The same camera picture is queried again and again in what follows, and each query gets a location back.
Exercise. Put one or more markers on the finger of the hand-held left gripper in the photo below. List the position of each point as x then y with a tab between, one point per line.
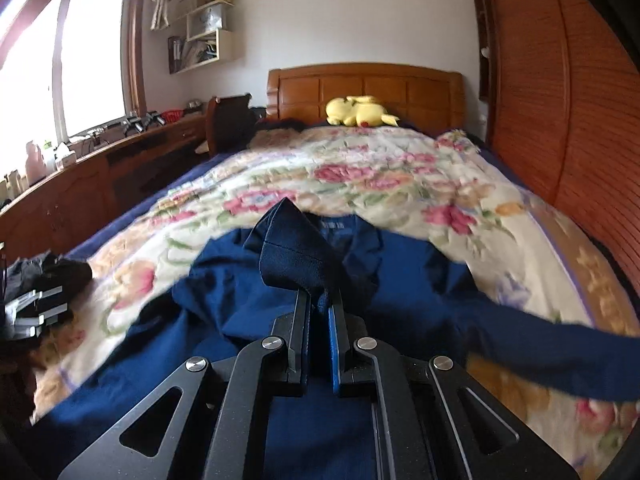
40	310

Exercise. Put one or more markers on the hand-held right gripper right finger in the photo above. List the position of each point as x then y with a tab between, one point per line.
334	355

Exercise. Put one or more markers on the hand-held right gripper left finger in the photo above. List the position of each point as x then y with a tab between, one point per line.
300	340

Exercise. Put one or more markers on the navy blue jacket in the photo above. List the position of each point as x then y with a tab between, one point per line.
200	310

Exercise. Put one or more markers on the dark cloth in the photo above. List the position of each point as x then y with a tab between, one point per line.
50	270

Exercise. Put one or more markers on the long wooden desk cabinet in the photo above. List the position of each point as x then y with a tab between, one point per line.
75	195

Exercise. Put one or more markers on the white bottles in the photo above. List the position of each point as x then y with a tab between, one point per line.
37	160

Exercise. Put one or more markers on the blue bed sheet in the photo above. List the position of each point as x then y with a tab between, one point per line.
150	200

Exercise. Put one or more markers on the floral blanket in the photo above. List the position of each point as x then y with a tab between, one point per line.
375	180

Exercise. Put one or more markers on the wooden chair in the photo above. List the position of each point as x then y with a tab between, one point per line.
225	120

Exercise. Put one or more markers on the red basket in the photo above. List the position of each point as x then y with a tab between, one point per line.
172	116

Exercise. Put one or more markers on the yellow plush toy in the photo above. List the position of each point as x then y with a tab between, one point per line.
355	110

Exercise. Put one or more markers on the window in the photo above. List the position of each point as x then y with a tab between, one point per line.
90	60

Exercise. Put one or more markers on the wooden bed headboard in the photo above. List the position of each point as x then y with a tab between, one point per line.
390	90

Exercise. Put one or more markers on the wooden wardrobe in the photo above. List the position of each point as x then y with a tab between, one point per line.
575	135

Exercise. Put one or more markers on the white wall shelf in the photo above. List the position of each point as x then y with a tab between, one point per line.
205	40

